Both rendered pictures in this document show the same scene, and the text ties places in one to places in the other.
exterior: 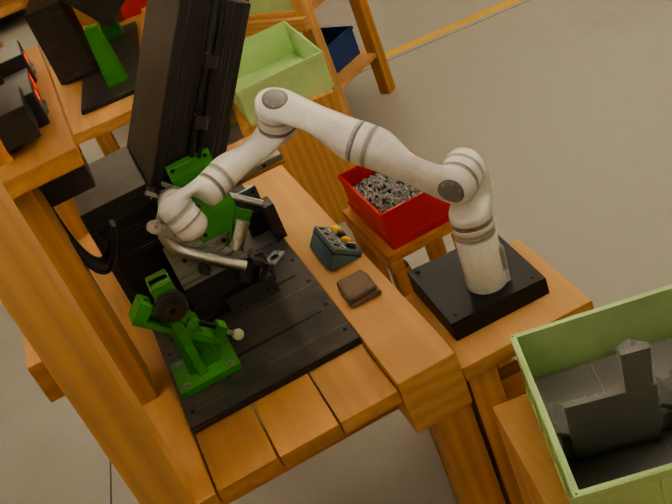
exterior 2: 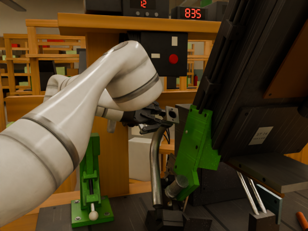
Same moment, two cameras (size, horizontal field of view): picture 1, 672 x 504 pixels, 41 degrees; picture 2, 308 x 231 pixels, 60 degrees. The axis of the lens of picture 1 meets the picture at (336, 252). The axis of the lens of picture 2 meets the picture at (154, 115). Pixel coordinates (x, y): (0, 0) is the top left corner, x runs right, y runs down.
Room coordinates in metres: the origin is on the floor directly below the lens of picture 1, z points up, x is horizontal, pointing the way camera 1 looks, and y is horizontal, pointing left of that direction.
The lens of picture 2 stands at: (1.81, -0.47, 1.39)
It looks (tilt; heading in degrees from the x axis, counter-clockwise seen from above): 11 degrees down; 82
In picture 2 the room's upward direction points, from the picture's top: straight up
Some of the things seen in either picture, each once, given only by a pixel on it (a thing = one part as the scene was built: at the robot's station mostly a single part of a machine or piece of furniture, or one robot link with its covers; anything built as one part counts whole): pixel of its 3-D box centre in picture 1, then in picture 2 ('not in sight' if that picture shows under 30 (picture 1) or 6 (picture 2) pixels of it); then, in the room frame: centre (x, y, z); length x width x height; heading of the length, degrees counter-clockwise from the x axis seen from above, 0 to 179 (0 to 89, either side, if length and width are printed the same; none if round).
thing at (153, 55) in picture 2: (52, 157); (159, 55); (1.97, 0.51, 1.42); 0.17 x 0.12 x 0.15; 10
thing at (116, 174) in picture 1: (134, 231); (218, 149); (2.19, 0.48, 1.07); 0.30 x 0.18 x 0.34; 10
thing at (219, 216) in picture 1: (201, 190); (201, 142); (2.05, 0.25, 1.17); 0.13 x 0.12 x 0.20; 10
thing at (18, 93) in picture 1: (14, 117); (107, 2); (1.79, 0.49, 1.59); 0.15 x 0.07 x 0.07; 10
